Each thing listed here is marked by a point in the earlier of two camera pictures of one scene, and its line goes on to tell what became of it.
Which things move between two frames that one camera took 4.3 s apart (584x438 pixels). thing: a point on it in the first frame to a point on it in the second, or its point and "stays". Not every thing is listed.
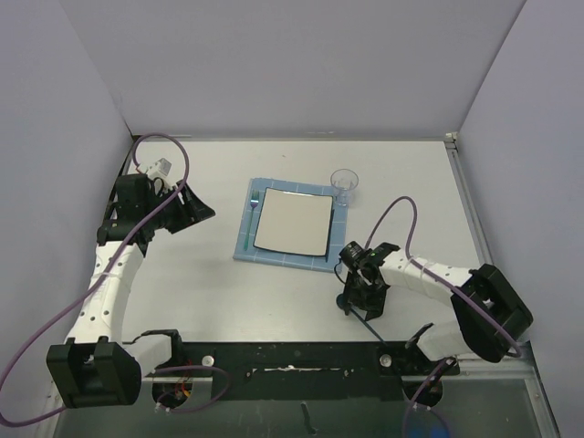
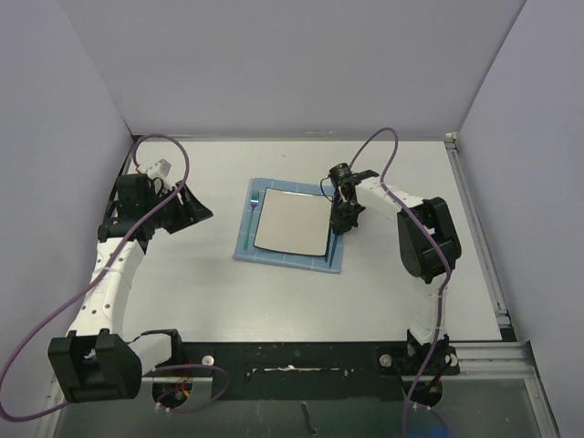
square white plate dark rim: [295, 223] stays
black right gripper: [373, 305] to [339, 223]
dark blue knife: [330, 229] stays
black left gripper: [192, 211] stays
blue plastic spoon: [340, 300] to [334, 243]
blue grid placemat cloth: [245, 251] stays
